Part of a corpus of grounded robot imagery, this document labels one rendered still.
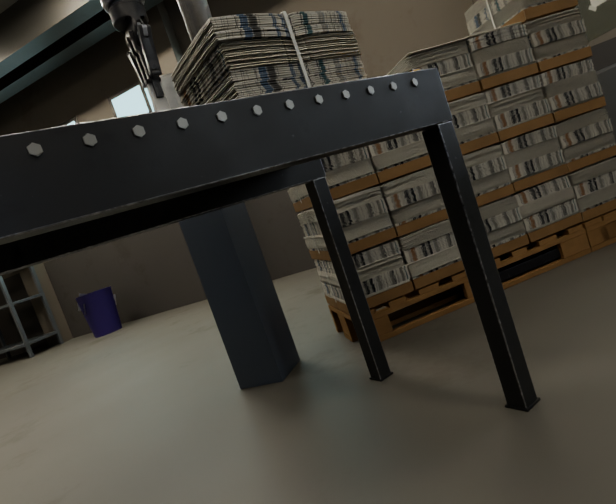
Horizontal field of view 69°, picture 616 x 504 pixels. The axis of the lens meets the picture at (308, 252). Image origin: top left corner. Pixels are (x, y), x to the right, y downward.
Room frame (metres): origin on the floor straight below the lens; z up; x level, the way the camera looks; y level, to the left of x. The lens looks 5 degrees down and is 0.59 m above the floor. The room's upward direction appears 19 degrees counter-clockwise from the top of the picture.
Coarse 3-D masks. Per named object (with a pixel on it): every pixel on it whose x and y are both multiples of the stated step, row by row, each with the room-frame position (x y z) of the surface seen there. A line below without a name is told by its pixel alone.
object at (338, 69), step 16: (304, 16) 1.06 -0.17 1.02; (320, 16) 1.08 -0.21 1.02; (336, 16) 1.11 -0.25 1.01; (304, 32) 1.05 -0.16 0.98; (320, 32) 1.08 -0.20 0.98; (336, 32) 1.11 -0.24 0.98; (352, 32) 1.13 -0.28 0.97; (320, 48) 1.07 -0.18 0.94; (336, 48) 1.10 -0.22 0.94; (352, 48) 1.12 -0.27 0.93; (320, 64) 1.07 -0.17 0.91; (336, 64) 1.09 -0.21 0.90; (352, 64) 1.12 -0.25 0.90; (320, 80) 1.06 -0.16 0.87; (336, 80) 1.09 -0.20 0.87; (352, 80) 1.11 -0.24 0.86
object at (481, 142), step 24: (552, 120) 1.97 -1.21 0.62; (480, 144) 1.89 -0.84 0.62; (408, 168) 1.82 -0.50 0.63; (552, 168) 1.95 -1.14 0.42; (336, 192) 1.76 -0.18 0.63; (504, 192) 1.90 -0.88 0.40; (432, 216) 1.83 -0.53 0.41; (576, 216) 1.96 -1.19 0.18; (360, 240) 1.76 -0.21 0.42; (384, 240) 1.78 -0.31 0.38; (528, 240) 1.91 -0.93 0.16; (456, 264) 1.84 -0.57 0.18; (408, 288) 1.79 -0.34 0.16
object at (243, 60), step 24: (216, 24) 0.94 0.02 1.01; (240, 24) 0.97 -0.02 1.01; (264, 24) 1.00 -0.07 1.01; (192, 48) 1.03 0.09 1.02; (216, 48) 0.96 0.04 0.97; (240, 48) 0.96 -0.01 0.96; (264, 48) 0.99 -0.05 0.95; (192, 72) 1.07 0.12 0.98; (216, 72) 0.99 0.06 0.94; (240, 72) 0.96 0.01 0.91; (264, 72) 0.99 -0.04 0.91; (288, 72) 1.02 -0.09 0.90; (192, 96) 1.12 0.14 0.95; (216, 96) 1.02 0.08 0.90; (240, 96) 0.94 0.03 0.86
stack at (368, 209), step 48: (480, 96) 1.91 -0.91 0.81; (528, 96) 1.96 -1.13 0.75; (384, 144) 1.82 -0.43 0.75; (528, 144) 1.94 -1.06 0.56; (384, 192) 1.80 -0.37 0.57; (432, 192) 1.83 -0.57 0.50; (480, 192) 1.88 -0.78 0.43; (528, 192) 1.93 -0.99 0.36; (432, 240) 1.83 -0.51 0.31; (576, 240) 1.96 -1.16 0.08; (336, 288) 1.86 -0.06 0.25; (384, 288) 1.78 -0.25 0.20; (432, 288) 1.81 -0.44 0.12; (384, 336) 1.76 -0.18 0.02
